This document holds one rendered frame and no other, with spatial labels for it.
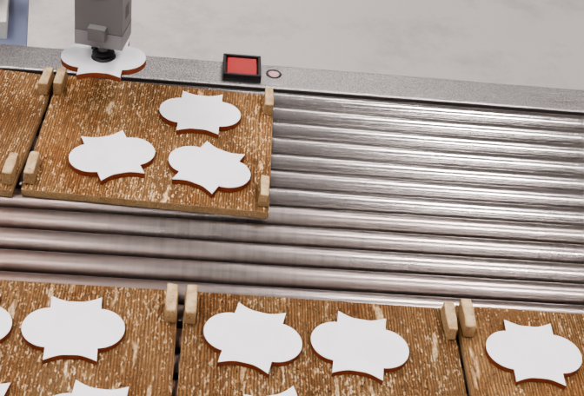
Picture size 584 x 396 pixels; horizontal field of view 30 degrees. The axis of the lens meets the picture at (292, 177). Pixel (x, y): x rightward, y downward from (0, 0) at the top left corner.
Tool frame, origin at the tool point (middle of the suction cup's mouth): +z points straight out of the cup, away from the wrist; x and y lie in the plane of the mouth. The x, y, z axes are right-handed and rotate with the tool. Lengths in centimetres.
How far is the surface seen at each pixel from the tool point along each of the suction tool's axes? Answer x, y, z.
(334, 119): 12.3, 42.0, 12.2
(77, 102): 0.5, -4.8, 10.0
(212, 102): 6.3, 19.2, 8.9
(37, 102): -1.7, -11.6, 10.0
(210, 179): -16.6, 23.4, 9.0
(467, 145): 12, 68, 12
